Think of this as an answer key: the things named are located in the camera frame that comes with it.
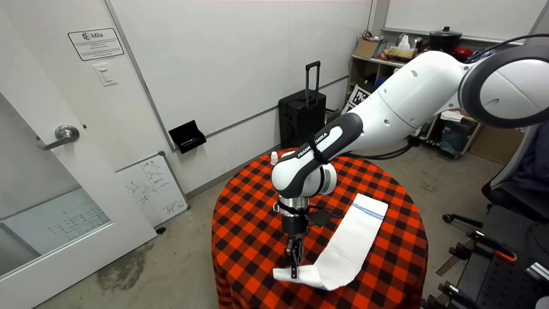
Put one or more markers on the white towel blue stripes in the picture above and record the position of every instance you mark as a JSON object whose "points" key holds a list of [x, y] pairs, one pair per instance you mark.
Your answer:
{"points": [[353, 241]]}

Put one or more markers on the black cooking pot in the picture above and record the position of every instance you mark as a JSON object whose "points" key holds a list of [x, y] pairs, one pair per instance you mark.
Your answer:
{"points": [[444, 38]]}

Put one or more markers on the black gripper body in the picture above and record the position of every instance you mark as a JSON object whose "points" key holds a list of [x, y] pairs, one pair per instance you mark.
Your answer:
{"points": [[295, 224]]}

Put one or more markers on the wooden shelf unit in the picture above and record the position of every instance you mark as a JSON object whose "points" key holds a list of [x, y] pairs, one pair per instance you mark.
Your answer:
{"points": [[365, 61]]}

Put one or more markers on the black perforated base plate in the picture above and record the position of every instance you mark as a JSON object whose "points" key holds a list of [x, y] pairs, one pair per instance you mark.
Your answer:
{"points": [[497, 285]]}

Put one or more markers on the black white fiducial marker board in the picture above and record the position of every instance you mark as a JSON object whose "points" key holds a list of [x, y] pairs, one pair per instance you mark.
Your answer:
{"points": [[356, 97]]}

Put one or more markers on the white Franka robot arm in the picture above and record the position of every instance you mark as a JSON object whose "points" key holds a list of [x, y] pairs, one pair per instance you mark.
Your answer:
{"points": [[411, 97]]}

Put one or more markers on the black office chair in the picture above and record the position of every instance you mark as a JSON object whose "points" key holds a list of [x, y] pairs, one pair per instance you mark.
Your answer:
{"points": [[525, 182]]}

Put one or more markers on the wall mounted whiteboard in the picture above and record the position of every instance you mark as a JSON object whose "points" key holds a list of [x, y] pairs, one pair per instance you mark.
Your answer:
{"points": [[456, 14]]}

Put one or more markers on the white paper door sign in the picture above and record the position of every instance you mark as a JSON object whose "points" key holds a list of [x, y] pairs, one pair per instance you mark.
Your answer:
{"points": [[96, 43]]}

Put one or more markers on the red black plaid tablecloth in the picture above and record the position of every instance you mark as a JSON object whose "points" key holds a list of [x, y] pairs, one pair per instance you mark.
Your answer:
{"points": [[250, 241]]}

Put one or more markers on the black rolling suitcase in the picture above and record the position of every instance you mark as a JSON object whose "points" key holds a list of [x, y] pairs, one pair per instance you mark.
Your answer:
{"points": [[300, 121]]}

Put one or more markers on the small white door notice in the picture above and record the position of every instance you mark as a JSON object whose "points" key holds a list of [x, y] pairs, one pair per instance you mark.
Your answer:
{"points": [[104, 74]]}

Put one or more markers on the dark blue storage bin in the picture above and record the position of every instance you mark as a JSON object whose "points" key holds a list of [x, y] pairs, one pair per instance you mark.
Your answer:
{"points": [[454, 140]]}

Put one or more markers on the small leaning whiteboard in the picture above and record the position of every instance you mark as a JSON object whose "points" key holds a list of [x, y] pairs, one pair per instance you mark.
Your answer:
{"points": [[151, 191]]}

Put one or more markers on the white door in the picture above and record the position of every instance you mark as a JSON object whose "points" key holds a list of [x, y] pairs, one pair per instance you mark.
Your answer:
{"points": [[113, 143]]}

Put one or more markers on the black orange spring clamp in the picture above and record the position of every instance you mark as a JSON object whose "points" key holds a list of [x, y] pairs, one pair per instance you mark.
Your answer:
{"points": [[485, 244], [454, 294]]}

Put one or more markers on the black wall tray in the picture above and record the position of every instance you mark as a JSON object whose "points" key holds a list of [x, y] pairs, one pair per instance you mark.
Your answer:
{"points": [[187, 138]]}

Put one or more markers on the small white bottle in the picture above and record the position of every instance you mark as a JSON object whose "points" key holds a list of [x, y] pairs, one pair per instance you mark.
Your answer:
{"points": [[272, 157]]}

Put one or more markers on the small cardboard box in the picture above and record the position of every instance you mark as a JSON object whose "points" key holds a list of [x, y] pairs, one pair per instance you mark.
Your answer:
{"points": [[365, 49]]}

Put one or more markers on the large cardboard box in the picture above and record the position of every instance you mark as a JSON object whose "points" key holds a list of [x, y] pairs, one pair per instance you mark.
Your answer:
{"points": [[497, 146]]}

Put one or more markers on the red pot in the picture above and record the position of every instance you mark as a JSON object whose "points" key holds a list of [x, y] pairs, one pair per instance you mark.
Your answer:
{"points": [[461, 54]]}

